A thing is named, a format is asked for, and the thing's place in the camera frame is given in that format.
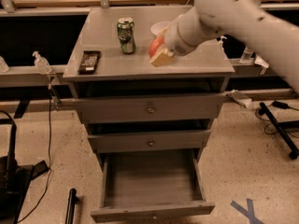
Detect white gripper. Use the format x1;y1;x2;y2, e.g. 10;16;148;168
149;7;219;67

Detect red apple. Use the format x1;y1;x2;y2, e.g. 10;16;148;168
149;35;164;57

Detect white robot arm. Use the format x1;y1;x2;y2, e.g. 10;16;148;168
149;0;299;91

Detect grey drawer cabinet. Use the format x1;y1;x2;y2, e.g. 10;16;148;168
62;5;235;161

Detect grey top drawer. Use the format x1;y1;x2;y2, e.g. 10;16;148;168
75;93;226;123

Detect grey middle drawer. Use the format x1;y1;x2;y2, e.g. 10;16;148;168
88;130;210;153

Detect grey open bottom drawer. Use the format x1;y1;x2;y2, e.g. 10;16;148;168
91;149;215;223

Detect black bar bottom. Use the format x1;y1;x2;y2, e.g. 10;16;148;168
65;189;79;224

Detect white bowl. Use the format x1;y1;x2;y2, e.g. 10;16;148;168
150;21;170;36

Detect green soda can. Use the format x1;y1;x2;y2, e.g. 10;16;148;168
117;17;135;54

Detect small white pump bottle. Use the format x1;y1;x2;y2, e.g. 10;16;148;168
218;35;227;51

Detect black remote control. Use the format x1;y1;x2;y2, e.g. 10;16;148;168
78;50;102;75

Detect clear water bottle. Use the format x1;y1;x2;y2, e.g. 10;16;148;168
239;47;253;63

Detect white flat packet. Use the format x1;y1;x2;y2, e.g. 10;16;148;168
228;90;252;107

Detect white plastic packet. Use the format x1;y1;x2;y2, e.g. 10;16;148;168
254;55;269;76

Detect clear pump bottle left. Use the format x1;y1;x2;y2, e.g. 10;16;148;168
33;51;51;75

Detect black power adapter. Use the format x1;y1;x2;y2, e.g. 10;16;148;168
272;101;289;109

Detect black stand leg right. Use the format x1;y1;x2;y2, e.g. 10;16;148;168
258;102;299;160

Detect black monitor stand left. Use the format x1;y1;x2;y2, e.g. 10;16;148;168
0;111;50;224

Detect black hanging cable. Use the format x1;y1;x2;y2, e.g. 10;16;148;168
17;83;54;224

